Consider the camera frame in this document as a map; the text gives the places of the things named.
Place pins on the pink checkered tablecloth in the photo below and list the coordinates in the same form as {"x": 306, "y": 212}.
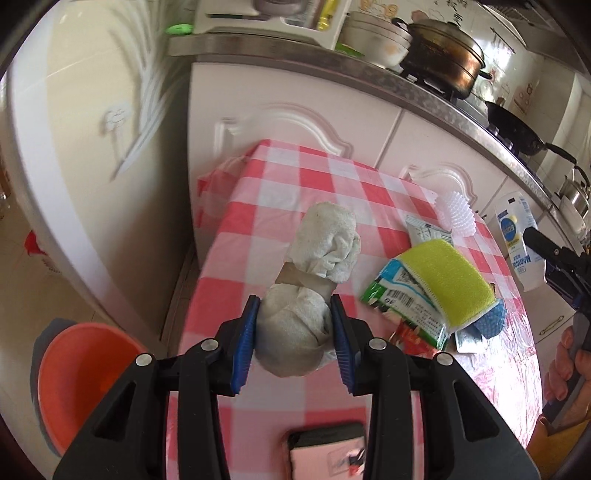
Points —
{"x": 277, "y": 184}

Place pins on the person's right hand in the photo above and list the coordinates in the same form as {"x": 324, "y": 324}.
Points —
{"x": 556, "y": 364}

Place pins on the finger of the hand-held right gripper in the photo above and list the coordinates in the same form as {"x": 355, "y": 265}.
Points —
{"x": 549, "y": 247}

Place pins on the orange plastic bucket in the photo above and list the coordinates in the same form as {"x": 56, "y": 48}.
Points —
{"x": 78, "y": 369}

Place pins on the white kitchen cabinet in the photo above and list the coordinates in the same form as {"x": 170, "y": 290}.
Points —
{"x": 286, "y": 92}

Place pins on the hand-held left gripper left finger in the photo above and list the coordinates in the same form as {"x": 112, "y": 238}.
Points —
{"x": 244, "y": 341}

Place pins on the red and white basket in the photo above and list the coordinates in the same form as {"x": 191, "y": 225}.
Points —
{"x": 41, "y": 256}

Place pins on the black wok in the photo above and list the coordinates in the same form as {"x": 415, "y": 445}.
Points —
{"x": 512, "y": 129}

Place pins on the white plastic bottle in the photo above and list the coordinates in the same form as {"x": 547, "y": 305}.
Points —
{"x": 517, "y": 258}

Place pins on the blue mesh scrubber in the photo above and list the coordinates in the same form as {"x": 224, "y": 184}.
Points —
{"x": 491, "y": 321}

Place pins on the gas stove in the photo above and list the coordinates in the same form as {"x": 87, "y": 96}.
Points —
{"x": 471, "y": 104}

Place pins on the green plastic object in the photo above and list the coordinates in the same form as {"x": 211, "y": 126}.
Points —
{"x": 179, "y": 29}

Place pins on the white ceramic bowl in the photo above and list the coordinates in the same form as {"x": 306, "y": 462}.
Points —
{"x": 374, "y": 41}

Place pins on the white spiky brush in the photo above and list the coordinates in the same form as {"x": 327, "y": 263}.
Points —
{"x": 457, "y": 214}

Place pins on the white and green packet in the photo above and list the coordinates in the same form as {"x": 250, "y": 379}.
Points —
{"x": 422, "y": 230}

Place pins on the large dark cooking pot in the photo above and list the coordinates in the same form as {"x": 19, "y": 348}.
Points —
{"x": 443, "y": 60}

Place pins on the white refrigerator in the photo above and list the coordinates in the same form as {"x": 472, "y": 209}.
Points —
{"x": 69, "y": 138}

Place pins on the white towel with tape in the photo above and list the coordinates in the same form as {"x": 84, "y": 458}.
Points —
{"x": 318, "y": 240}

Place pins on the red wrapper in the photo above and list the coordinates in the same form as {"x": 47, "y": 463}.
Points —
{"x": 411, "y": 341}

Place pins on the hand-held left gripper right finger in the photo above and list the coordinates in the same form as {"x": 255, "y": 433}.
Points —
{"x": 342, "y": 344}

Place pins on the yellow sponge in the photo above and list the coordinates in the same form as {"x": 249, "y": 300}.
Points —
{"x": 443, "y": 277}

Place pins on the green cloth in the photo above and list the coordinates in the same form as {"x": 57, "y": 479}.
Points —
{"x": 348, "y": 49}

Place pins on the grey kitchen countertop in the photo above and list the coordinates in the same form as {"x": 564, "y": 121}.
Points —
{"x": 323, "y": 64}

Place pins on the silver foil piece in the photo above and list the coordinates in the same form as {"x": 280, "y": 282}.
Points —
{"x": 468, "y": 342}

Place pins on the green snack packet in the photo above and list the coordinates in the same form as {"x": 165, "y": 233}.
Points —
{"x": 406, "y": 304}

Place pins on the steel kettle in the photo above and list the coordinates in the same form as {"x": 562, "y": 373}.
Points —
{"x": 575, "y": 194}

